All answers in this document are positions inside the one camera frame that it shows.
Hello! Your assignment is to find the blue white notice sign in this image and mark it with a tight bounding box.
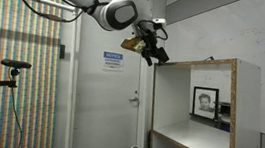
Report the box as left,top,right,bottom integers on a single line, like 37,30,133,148
101,50,126,73

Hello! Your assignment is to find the white door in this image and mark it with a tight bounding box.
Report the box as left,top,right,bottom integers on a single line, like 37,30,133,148
67,0,154,148

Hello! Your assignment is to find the thin black camera cable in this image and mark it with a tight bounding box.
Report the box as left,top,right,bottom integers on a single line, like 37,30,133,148
2,86,30,148

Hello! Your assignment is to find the black framed portrait photo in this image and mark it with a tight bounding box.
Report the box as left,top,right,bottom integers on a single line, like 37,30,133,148
190,85,221,122

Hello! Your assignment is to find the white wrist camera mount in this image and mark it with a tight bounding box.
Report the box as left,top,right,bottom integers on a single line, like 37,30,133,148
151,17,169,31

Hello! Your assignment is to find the black object with stand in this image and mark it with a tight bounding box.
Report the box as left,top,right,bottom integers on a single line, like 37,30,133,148
154,47,172,65

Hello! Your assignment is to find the white shelf with chipboard edges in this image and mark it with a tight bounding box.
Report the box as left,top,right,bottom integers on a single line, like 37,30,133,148
144,49,265,148

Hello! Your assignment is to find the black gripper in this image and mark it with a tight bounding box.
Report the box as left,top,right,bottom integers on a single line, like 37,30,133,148
136,28,166,68

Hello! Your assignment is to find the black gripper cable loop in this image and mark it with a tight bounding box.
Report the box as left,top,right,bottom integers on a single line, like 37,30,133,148
136,18,171,42

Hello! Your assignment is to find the black camera on stand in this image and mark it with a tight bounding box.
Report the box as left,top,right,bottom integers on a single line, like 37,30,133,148
0,57,33,91

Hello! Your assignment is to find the black wall switch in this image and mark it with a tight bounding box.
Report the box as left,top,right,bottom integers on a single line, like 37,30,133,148
58,44,67,60

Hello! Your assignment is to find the metal door handle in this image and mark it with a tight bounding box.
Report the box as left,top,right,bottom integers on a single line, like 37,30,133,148
128,89,142,105

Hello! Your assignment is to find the colourful striped backdrop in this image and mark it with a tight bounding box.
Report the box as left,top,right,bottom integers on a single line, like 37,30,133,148
0,0,69,148

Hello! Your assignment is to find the tan foam block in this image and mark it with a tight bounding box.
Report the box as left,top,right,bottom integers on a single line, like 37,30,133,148
119,34,147,55

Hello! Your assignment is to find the small black device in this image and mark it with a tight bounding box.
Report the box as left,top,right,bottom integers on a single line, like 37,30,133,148
217,101,233,125

